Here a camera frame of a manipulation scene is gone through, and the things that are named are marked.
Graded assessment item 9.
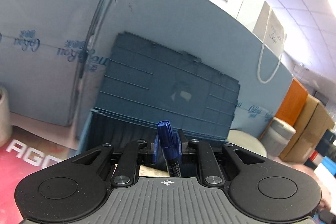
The blue capped marker pen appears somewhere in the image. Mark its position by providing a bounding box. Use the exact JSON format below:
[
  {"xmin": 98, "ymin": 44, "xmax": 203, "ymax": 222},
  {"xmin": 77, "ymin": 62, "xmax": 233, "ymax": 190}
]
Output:
[{"xmin": 157, "ymin": 121, "xmax": 182, "ymax": 177}]

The beige item inside box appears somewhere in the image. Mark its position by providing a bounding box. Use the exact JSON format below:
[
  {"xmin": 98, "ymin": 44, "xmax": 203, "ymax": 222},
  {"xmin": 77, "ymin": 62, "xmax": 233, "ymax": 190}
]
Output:
[{"xmin": 139, "ymin": 165, "xmax": 170, "ymax": 177}]

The white ceramic bowl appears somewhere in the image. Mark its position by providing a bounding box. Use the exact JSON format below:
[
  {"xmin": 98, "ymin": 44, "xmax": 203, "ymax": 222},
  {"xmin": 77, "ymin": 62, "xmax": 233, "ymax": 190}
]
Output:
[{"xmin": 227, "ymin": 130, "xmax": 267, "ymax": 157}]

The grey lidded container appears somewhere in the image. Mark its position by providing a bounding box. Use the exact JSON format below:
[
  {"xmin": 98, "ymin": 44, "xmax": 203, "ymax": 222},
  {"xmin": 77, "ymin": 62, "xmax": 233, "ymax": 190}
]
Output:
[{"xmin": 260, "ymin": 117, "xmax": 296, "ymax": 158}]

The dark blue plastic storage box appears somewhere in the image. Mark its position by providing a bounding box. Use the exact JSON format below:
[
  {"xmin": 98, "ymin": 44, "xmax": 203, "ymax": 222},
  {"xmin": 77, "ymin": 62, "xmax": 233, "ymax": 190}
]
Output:
[{"xmin": 79, "ymin": 32, "xmax": 240, "ymax": 152}]

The red printed desk mat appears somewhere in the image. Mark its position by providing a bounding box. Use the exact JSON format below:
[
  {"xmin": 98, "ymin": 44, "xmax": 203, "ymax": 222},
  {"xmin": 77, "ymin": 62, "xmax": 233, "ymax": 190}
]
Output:
[{"xmin": 1, "ymin": 126, "xmax": 75, "ymax": 223}]

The brown cardboard box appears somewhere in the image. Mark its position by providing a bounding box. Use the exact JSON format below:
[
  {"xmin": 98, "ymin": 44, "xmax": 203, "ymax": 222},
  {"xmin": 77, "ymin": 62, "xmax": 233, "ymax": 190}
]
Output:
[{"xmin": 278, "ymin": 95, "xmax": 335, "ymax": 164}]

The orange box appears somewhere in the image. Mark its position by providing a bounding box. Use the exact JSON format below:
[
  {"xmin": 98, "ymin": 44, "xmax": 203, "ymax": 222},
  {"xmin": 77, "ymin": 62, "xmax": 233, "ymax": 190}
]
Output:
[{"xmin": 275, "ymin": 78, "xmax": 308, "ymax": 126}]

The clear tape roll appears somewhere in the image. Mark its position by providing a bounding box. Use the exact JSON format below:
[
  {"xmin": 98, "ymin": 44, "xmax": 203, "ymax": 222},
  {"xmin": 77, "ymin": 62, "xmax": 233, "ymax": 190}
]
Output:
[{"xmin": 0, "ymin": 87, "xmax": 12, "ymax": 147}]

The right light blue carton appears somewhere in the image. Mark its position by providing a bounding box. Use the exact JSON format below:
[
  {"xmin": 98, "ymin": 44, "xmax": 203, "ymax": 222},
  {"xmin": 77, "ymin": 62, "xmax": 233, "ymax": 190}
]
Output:
[{"xmin": 78, "ymin": 0, "xmax": 292, "ymax": 137}]

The light blue carton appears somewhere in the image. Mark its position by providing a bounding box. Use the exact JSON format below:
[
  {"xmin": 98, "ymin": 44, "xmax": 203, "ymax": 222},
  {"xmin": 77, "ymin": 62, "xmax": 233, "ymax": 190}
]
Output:
[
  {"xmin": 1, "ymin": 0, "xmax": 101, "ymax": 126},
  {"xmin": 78, "ymin": 0, "xmax": 292, "ymax": 137}
]

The left light blue carton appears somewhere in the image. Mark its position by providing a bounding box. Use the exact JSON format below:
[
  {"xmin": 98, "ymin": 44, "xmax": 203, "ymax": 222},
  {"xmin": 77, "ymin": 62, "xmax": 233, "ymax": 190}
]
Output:
[{"xmin": 1, "ymin": 0, "xmax": 101, "ymax": 126}]

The white paper bag with handle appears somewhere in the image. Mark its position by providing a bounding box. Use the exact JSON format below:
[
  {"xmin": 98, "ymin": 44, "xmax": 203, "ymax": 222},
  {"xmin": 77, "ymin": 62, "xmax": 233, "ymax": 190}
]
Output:
[{"xmin": 253, "ymin": 1, "xmax": 286, "ymax": 84}]

